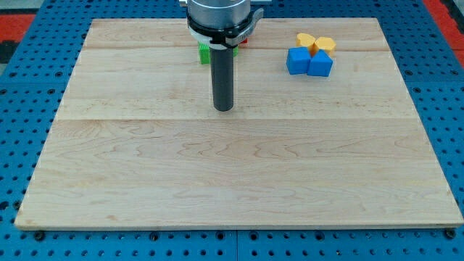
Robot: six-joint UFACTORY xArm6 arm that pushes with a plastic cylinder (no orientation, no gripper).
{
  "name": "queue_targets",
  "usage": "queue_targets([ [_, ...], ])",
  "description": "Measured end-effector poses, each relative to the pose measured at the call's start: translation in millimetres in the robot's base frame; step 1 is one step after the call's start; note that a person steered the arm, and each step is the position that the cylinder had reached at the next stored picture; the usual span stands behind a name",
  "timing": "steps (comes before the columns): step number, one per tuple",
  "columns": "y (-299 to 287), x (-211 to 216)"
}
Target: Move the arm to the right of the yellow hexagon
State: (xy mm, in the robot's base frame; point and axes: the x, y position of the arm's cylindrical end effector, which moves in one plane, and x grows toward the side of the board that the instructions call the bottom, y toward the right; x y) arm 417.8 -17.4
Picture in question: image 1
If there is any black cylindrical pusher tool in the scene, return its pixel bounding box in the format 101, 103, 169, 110
210, 49, 233, 112

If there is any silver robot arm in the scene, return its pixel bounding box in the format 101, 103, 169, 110
186, 0, 264, 50

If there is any blue cube block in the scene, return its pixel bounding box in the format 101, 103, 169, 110
286, 46, 311, 75

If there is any blue triangular block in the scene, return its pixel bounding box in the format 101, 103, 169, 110
307, 50, 334, 77

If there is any yellow hexagon block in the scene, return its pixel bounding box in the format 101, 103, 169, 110
312, 37, 336, 58

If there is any green block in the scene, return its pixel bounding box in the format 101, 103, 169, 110
197, 41, 239, 65

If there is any yellow heart block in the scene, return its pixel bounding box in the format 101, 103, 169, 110
296, 33, 315, 56

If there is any wooden board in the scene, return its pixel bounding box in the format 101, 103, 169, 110
15, 18, 463, 231

